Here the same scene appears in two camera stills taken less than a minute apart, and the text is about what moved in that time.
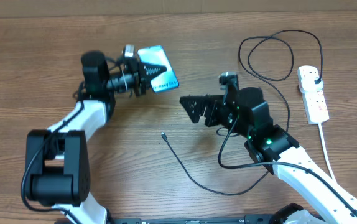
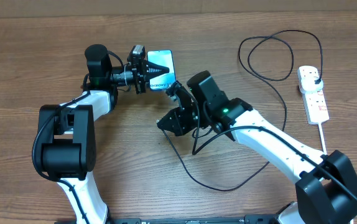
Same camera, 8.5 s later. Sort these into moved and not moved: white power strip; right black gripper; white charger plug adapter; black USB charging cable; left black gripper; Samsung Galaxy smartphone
Moved: black USB charging cable; right black gripper; Samsung Galaxy smartphone
Not moved: left black gripper; white power strip; white charger plug adapter
